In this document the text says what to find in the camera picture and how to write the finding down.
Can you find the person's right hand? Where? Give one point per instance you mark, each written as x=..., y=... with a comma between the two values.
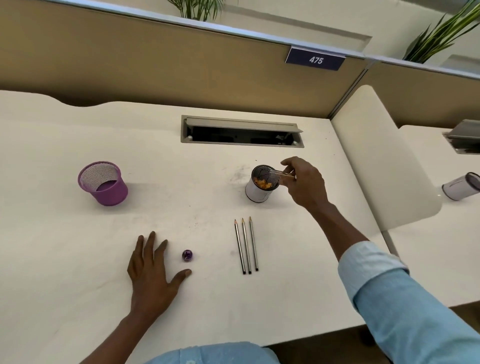
x=307, y=187

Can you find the person's left hand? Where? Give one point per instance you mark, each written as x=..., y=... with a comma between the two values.
x=150, y=285

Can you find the black silver striped pencil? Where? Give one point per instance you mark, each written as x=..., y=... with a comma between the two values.
x=253, y=243
x=246, y=245
x=240, y=247

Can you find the purple mesh pencil cup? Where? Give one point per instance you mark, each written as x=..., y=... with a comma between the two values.
x=112, y=195

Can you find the person's right forearm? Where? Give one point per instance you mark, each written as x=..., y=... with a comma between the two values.
x=337, y=232

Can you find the person's left forearm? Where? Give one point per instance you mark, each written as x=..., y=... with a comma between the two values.
x=120, y=341

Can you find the white cup with black rim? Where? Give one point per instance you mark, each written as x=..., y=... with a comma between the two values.
x=257, y=195
x=455, y=189

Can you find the cream side divider panel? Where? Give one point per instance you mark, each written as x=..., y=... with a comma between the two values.
x=382, y=161

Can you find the dark blue number sign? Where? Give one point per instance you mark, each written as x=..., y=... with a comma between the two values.
x=296, y=58

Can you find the tan neighbouring partition panel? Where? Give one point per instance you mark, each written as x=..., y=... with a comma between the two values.
x=420, y=93

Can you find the light blue patterned shirt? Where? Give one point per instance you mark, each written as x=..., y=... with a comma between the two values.
x=405, y=311

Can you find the green long leaf plant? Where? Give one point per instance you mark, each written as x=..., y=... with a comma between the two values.
x=438, y=37

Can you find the tan back partition panel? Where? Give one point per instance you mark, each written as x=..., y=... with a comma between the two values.
x=150, y=63

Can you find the green potted plant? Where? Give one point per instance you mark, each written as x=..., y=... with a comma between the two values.
x=198, y=7

